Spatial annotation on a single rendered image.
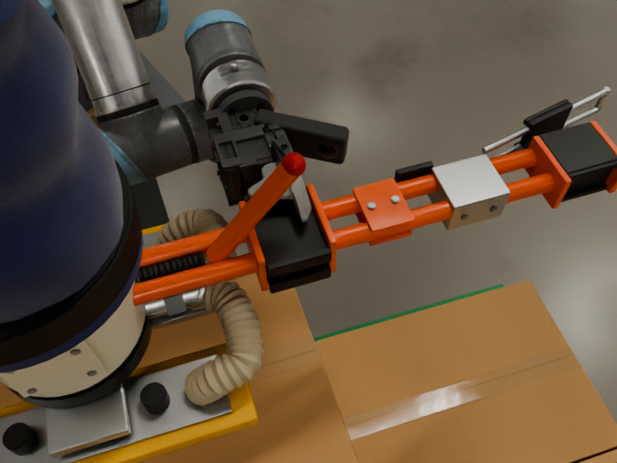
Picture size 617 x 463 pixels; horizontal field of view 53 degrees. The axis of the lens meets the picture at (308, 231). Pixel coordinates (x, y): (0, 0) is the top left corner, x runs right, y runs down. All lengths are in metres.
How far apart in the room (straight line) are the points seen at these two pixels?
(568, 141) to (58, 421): 0.64
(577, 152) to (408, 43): 2.23
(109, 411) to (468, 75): 2.37
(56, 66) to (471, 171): 0.46
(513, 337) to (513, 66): 1.70
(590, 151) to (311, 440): 0.51
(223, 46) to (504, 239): 1.62
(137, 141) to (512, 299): 0.95
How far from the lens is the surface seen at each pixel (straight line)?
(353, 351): 1.37
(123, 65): 0.88
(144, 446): 0.71
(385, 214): 0.67
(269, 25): 3.03
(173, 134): 0.89
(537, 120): 0.79
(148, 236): 0.82
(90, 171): 0.48
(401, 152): 2.45
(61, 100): 0.43
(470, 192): 0.70
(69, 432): 0.70
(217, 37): 0.84
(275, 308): 0.96
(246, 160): 0.69
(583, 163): 0.76
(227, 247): 0.63
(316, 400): 0.90
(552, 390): 1.42
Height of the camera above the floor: 1.79
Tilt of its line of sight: 55 degrees down
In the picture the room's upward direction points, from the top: straight up
